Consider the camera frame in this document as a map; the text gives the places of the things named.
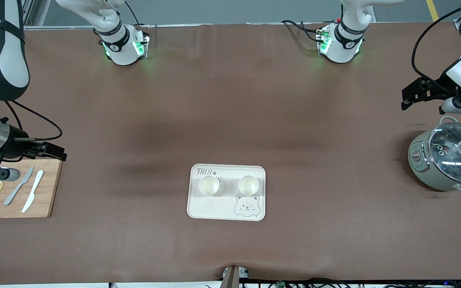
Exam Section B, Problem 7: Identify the white IKEA cup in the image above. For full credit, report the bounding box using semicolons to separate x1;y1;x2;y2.
198;175;220;196
238;175;260;196

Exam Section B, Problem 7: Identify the wooden cutting board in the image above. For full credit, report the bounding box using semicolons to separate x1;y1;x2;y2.
0;159;63;219

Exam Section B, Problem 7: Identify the white plastic knife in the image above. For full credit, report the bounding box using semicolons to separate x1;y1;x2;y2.
22;170;44;213

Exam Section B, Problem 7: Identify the grey plastic knife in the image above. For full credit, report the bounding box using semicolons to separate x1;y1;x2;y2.
4;166;34;206

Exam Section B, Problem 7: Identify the grey-green electric cooking pot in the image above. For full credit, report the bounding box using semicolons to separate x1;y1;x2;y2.
408;116;461;196

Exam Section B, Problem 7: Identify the glass pot lid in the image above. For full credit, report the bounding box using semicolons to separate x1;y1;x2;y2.
428;122;461;185

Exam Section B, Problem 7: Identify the cream bear print tray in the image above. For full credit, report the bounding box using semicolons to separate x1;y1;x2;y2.
186;164;266;222

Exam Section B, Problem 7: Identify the brown table mat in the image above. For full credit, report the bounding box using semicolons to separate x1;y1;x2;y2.
0;23;461;285

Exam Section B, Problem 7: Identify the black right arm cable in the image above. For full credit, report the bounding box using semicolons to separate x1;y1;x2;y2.
4;100;63;141

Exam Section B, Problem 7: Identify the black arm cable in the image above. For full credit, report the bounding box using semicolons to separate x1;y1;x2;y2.
4;100;63;141
411;0;461;88

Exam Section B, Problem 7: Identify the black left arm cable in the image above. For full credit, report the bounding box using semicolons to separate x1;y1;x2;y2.
411;0;461;88

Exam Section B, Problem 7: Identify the thin black base cable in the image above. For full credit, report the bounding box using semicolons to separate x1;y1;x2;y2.
123;0;141;26

